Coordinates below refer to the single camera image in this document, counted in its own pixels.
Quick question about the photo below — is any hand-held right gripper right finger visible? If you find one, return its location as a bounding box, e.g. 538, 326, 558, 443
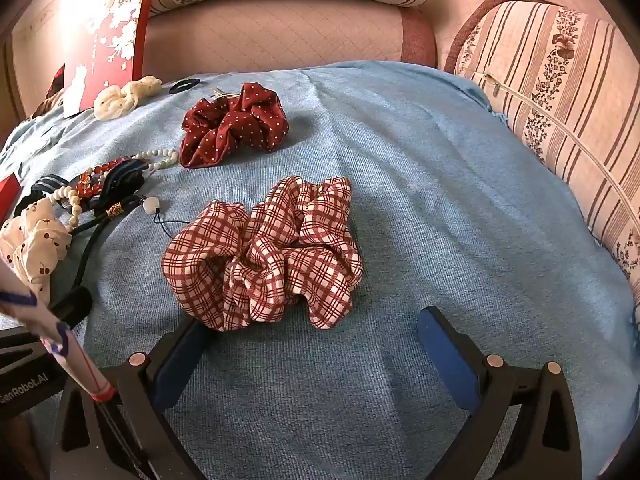
416, 306, 583, 480

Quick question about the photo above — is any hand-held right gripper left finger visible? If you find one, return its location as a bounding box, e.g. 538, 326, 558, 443
50, 317, 213, 480

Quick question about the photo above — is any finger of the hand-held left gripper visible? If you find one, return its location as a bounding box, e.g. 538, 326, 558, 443
50, 285, 94, 332

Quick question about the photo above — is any black cord hair tie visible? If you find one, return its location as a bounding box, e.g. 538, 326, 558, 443
72, 195, 151, 292

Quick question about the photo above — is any white cherry print scrunchie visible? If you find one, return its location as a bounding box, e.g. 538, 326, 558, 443
0, 197, 73, 306

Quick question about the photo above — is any red bead bracelet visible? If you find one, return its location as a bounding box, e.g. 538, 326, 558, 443
75, 157, 131, 200

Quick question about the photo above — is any watch with striped blue strap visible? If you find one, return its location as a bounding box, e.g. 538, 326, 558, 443
12, 159, 151, 216

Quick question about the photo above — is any white bead charm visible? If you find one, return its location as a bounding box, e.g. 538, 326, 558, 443
142, 196, 193, 241

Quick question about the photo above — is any black wavy hair tie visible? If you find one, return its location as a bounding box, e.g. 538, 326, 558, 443
95, 169, 147, 211

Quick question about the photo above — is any red jewelry box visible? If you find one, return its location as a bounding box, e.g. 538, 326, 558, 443
0, 174, 21, 211

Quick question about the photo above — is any red plaid scrunchie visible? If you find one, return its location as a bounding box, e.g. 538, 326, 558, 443
161, 175, 365, 333

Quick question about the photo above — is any small white bead bracelet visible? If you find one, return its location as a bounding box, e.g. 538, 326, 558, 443
132, 149, 180, 167

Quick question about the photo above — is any dark red polka-dot scrunchie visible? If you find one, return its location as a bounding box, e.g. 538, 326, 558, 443
180, 82, 291, 168

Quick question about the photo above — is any blue blanket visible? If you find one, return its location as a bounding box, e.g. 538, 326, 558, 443
0, 60, 640, 480

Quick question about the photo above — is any patterned cloth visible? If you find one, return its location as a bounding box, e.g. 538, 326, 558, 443
30, 62, 66, 121

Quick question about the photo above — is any cream scrunchie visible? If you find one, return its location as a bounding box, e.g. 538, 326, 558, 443
93, 76, 162, 122

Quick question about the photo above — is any red floral box lid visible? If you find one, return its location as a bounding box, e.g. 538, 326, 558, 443
62, 0, 153, 116

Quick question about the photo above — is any square striped floral pillow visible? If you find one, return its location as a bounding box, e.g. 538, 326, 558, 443
452, 0, 640, 301

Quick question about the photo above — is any pink quilted cover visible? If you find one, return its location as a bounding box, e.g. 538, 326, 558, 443
10, 0, 640, 126

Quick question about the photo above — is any white striped cloth strap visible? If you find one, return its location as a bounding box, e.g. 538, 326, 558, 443
0, 255, 117, 403

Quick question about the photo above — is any white cable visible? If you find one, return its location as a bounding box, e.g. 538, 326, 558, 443
470, 71, 640, 226

